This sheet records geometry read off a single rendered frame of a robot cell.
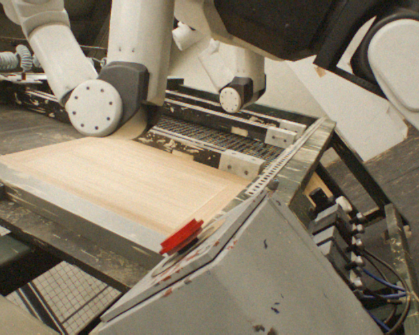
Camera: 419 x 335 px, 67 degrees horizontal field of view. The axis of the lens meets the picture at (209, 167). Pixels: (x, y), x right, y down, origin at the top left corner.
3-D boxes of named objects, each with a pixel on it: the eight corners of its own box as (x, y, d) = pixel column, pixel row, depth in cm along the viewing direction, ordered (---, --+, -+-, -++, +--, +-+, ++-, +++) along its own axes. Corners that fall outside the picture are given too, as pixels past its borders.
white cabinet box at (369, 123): (406, 139, 398) (306, 14, 410) (364, 162, 434) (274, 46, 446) (408, 127, 445) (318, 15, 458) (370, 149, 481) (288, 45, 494)
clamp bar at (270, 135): (289, 151, 139) (304, 97, 131) (87, 93, 180) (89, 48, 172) (294, 147, 148) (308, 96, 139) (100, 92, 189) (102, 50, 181)
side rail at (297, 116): (313, 133, 216) (318, 118, 212) (177, 98, 254) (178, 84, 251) (314, 132, 223) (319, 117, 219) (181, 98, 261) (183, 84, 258)
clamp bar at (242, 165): (253, 189, 92) (272, 108, 84) (-10, 98, 133) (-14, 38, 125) (262, 179, 101) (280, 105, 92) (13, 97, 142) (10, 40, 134)
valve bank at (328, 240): (444, 416, 38) (321, 252, 39) (339, 432, 45) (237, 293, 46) (400, 234, 81) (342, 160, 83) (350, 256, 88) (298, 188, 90)
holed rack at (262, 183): (255, 199, 74) (255, 197, 74) (243, 195, 75) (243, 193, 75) (326, 118, 218) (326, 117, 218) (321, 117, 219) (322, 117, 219)
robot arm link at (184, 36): (195, 18, 108) (211, 40, 104) (167, 34, 107) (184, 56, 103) (188, -9, 97) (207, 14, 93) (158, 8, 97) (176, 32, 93)
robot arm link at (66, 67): (56, 61, 56) (108, 156, 55) (10, 41, 46) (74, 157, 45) (104, 27, 54) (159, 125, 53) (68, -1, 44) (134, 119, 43)
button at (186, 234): (199, 256, 21) (180, 230, 21) (162, 278, 23) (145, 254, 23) (223, 230, 24) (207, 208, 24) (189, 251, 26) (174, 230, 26)
